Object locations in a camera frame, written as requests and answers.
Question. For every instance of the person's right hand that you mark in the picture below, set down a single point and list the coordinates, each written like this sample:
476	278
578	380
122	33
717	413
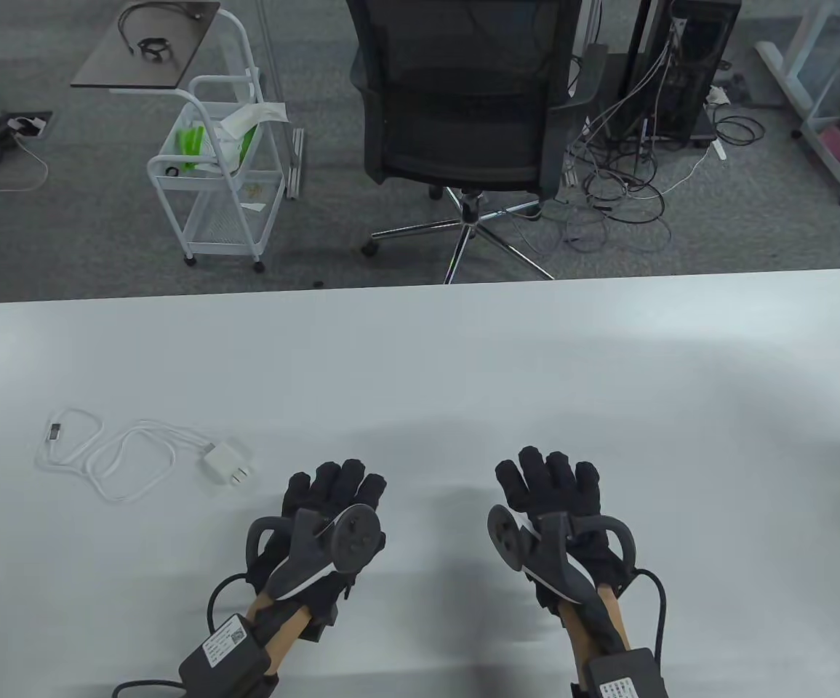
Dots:
543	480

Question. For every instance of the person's left hand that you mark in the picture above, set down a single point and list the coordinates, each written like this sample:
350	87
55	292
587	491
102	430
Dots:
340	483

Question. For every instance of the white charger head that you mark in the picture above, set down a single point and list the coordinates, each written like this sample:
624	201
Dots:
225	462

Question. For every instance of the person's right forearm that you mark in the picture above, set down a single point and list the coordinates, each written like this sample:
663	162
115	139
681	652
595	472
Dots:
612	611

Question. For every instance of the person's left forearm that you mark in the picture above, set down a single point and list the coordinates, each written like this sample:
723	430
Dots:
281	629

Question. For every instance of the dark grey left hand controller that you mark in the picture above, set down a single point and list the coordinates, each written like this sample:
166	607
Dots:
353	538

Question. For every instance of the dark grey hand controller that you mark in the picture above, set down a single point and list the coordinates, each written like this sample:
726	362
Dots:
353	538
507	536

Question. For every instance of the dark grey right hand controller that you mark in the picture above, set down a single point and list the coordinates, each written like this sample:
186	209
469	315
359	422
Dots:
507	536

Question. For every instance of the black left wrist sensor box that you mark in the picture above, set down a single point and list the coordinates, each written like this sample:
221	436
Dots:
227	651

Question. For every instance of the black wrist sensor box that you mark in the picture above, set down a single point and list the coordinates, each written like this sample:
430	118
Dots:
227	651
623	676

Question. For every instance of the black right wrist sensor box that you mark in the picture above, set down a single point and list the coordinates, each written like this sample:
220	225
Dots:
623	676

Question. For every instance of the white metal utility cart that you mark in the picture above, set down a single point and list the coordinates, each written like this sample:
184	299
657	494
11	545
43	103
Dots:
216	218

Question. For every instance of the green plastic packet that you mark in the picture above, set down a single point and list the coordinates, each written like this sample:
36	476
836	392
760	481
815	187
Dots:
190	145

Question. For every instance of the white and green tissue pack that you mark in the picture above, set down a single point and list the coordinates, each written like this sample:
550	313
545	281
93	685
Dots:
241	123

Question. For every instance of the black mesh office chair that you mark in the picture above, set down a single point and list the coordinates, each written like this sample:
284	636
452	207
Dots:
463	94

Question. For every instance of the black computer tower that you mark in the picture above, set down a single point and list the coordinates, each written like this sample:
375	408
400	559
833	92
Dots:
689	65

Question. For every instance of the brown board cart top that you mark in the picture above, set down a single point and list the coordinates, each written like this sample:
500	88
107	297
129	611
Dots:
150	69

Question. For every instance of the floor socket box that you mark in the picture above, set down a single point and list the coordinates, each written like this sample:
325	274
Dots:
30	125

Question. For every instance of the white desk frame leg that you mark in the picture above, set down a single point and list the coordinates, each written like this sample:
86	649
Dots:
780	65

